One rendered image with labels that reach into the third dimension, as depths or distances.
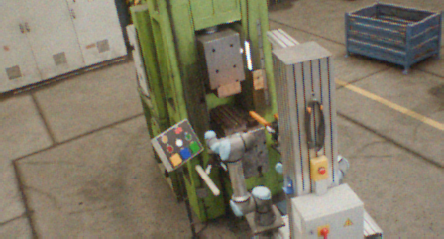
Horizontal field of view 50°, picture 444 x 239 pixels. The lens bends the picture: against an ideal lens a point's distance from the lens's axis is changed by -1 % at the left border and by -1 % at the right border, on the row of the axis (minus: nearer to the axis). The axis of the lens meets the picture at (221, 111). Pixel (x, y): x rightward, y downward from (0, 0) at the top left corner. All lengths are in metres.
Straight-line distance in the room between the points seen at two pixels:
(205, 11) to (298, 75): 1.55
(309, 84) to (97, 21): 6.75
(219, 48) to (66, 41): 5.37
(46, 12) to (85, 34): 0.77
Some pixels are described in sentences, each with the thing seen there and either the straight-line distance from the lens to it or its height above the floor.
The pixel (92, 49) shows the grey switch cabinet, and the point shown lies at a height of 0.38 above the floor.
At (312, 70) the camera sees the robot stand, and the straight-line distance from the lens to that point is 2.43.
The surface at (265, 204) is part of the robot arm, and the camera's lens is 3.14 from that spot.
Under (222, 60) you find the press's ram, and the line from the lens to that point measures 3.78.
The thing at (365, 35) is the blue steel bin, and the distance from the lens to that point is 7.48.
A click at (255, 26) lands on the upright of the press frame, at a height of 1.74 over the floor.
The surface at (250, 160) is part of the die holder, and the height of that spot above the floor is 0.64.
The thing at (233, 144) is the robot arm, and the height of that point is 1.45.
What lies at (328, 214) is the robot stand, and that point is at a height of 1.23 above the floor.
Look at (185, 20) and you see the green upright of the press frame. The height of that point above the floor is 1.93.
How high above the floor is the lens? 2.93
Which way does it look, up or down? 27 degrees down
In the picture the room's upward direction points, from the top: 9 degrees counter-clockwise
